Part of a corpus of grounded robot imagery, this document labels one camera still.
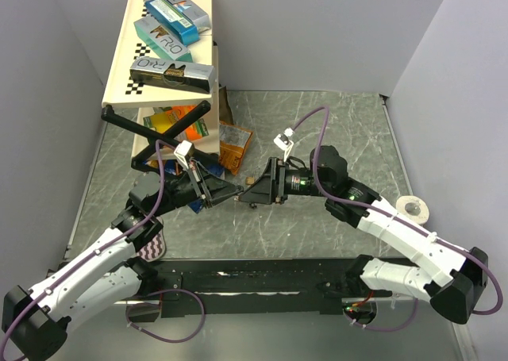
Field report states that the silver R&O box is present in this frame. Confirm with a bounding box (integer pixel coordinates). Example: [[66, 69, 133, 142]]
[[167, 0, 212, 33]]

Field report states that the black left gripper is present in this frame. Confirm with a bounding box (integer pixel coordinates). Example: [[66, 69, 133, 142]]
[[151, 161, 243, 217]]

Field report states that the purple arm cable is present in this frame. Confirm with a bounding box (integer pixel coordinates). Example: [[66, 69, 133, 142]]
[[291, 106, 502, 313], [0, 139, 178, 360]]

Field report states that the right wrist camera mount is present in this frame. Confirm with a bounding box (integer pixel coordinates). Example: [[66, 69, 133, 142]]
[[273, 128, 294, 162]]

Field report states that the cream two-tier shelf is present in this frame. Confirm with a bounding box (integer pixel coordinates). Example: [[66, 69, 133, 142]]
[[102, 0, 220, 156]]

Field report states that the orange sponge package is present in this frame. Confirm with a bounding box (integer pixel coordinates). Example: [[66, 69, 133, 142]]
[[143, 105, 210, 141]]

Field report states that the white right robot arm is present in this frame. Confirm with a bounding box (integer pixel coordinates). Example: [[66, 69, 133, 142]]
[[238, 145, 488, 325]]

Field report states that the blue foil box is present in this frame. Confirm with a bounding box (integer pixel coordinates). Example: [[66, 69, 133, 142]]
[[144, 0, 199, 46]]

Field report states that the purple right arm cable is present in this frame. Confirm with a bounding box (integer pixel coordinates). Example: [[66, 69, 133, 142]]
[[291, 106, 502, 313]]

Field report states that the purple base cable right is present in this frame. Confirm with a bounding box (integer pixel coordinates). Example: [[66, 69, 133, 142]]
[[343, 297, 418, 333]]

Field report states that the teal R&O box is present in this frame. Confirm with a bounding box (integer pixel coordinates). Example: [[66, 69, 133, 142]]
[[133, 16, 193, 63]]

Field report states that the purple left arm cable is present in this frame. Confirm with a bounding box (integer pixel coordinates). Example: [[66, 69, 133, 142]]
[[0, 139, 178, 360]]

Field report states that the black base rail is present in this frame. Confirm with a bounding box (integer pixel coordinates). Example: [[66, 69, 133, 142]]
[[151, 258, 389, 318]]

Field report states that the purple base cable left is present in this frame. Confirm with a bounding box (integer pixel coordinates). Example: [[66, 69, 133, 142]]
[[125, 289, 207, 344]]

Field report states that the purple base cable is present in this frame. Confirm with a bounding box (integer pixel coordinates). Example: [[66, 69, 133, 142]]
[[125, 289, 207, 344], [343, 297, 418, 333]]

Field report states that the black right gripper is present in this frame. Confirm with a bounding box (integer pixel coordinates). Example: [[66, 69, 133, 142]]
[[238, 156, 332, 204]]

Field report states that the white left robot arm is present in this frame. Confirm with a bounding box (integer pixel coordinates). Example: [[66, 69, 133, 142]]
[[2, 161, 243, 360]]

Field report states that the dark grey R&O box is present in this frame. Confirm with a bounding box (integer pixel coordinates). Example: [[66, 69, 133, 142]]
[[129, 56, 217, 94]]

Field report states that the white tape roll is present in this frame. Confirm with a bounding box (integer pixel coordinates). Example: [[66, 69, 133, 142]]
[[395, 195, 430, 225]]

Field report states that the orange Kettle chips bag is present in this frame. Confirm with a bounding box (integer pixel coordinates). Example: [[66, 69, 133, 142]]
[[219, 121, 253, 175]]

